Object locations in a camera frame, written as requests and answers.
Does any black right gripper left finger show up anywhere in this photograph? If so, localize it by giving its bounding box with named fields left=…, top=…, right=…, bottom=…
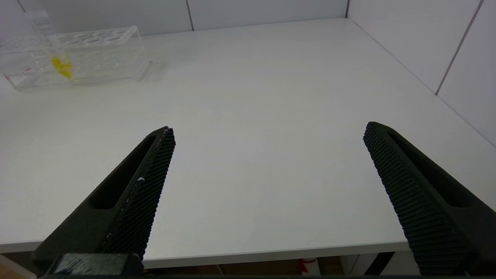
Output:
left=33, top=126, right=176, bottom=272

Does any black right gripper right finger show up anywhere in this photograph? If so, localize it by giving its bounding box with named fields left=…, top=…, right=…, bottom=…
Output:
left=363, top=121, right=496, bottom=276

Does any clear acrylic test tube rack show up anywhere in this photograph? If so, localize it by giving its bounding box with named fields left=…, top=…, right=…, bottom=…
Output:
left=0, top=26, right=152, bottom=91

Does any test tube with yellow pigment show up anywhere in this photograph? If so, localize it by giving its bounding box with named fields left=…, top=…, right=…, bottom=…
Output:
left=26, top=11, right=74, bottom=80

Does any black table leg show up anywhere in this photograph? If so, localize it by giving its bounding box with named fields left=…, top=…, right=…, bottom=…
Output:
left=364, top=252, right=396, bottom=276

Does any small red white object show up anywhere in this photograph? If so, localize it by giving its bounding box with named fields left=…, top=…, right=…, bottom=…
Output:
left=298, top=258, right=320, bottom=276

